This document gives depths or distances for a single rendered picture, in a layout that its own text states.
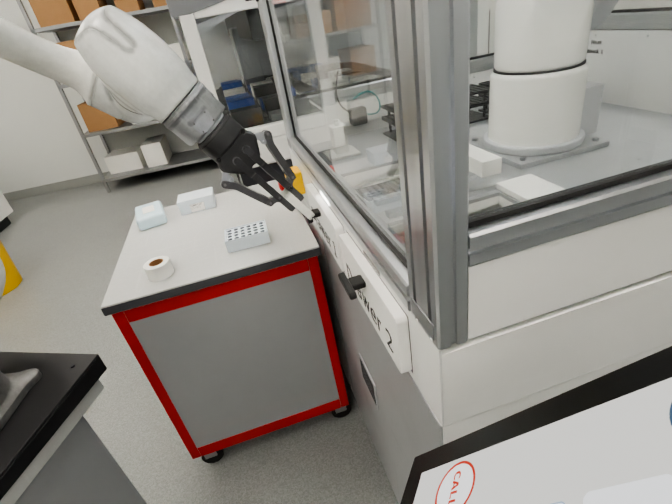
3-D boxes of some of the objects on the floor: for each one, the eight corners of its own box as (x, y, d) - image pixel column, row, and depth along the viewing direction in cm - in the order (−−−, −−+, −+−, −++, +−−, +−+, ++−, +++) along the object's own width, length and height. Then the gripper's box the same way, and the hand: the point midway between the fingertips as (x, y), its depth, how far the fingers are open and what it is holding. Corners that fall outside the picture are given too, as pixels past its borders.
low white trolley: (198, 478, 142) (99, 307, 104) (199, 357, 195) (134, 214, 156) (356, 422, 151) (319, 245, 113) (317, 321, 204) (282, 177, 166)
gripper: (185, 161, 65) (294, 247, 76) (239, 97, 64) (339, 193, 76) (183, 155, 71) (283, 235, 83) (232, 97, 71) (325, 186, 83)
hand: (297, 204), depth 78 cm, fingers closed
